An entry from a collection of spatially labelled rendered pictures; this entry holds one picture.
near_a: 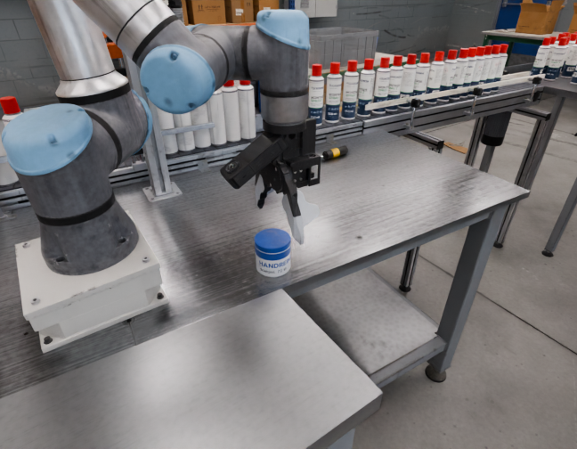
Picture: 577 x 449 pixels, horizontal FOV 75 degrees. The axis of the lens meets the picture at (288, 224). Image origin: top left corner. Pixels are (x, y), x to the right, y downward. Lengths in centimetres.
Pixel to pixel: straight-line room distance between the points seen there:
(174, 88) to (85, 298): 36
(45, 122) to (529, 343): 189
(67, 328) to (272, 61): 51
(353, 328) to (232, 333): 90
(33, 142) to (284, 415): 49
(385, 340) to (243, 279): 84
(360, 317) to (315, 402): 99
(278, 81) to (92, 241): 38
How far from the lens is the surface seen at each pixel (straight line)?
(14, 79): 551
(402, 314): 158
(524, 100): 226
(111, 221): 68
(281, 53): 57
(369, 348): 143
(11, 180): 118
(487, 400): 172
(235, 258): 79
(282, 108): 59
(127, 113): 72
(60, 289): 68
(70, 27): 70
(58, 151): 61
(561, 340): 209
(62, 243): 67
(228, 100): 121
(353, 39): 306
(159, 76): 47
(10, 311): 83
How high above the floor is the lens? 131
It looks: 32 degrees down
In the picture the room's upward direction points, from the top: straight up
